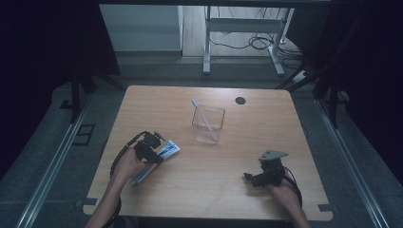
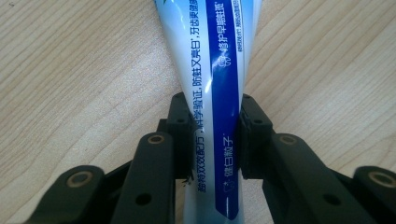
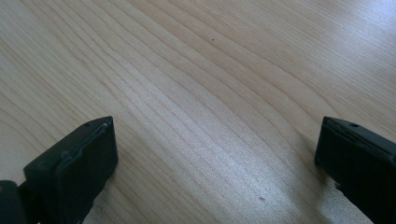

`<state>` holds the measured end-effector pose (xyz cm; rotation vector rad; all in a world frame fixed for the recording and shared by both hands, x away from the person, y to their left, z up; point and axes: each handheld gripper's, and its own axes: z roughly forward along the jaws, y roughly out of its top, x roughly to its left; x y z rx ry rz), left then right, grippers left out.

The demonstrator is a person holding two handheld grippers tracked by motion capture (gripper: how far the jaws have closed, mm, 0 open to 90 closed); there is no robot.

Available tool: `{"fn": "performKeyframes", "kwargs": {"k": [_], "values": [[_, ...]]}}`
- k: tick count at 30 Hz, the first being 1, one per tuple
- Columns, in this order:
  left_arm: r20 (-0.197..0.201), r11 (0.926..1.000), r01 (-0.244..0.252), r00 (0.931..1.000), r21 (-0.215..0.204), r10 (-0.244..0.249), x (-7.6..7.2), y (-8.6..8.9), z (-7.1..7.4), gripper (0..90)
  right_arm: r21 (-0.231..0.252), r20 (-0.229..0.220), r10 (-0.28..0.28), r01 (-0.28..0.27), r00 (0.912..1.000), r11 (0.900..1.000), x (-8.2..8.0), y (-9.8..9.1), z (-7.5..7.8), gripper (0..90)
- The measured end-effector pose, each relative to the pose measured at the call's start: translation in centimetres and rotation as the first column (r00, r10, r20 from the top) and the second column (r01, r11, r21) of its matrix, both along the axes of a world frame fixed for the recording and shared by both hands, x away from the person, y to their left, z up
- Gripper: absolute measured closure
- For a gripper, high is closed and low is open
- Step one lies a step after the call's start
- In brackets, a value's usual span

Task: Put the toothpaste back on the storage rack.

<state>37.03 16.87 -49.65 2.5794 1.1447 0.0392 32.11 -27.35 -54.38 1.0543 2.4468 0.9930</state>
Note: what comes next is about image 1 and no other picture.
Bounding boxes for aluminium floor rail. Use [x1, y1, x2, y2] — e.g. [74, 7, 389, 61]
[315, 98, 392, 228]
[14, 94, 93, 228]

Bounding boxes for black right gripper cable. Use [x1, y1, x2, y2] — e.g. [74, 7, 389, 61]
[281, 165, 304, 208]

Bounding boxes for pink toothbrush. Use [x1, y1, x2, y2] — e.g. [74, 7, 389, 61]
[191, 99, 219, 142]

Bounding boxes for white metal desk frame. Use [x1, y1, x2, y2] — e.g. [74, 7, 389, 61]
[201, 5, 297, 78]

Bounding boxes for person's left hand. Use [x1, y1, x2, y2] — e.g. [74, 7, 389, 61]
[113, 147, 150, 186]

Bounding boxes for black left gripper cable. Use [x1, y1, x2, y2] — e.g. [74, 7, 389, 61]
[101, 130, 150, 228]

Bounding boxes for clear plastic cup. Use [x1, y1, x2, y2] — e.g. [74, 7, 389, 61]
[191, 104, 226, 145]

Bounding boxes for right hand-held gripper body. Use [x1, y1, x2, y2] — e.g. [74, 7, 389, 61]
[250, 149, 290, 188]

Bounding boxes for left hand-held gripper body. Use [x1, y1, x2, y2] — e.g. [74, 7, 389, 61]
[133, 131, 157, 163]

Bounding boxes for white panel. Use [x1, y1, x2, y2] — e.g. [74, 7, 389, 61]
[99, 4, 184, 53]

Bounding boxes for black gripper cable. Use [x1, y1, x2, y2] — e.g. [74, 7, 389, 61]
[101, 130, 150, 228]
[281, 165, 304, 208]

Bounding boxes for black metal stand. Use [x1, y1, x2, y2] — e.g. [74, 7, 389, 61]
[59, 60, 126, 125]
[275, 12, 351, 129]

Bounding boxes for black floor cables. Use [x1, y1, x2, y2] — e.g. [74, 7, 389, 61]
[208, 7, 307, 70]

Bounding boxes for person's right hand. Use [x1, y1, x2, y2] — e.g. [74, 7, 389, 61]
[267, 181, 302, 212]

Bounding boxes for white and blue toothpaste tube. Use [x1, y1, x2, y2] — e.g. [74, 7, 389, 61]
[128, 139, 182, 187]

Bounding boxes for white power strip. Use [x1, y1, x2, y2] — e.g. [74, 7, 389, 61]
[292, 69, 310, 84]

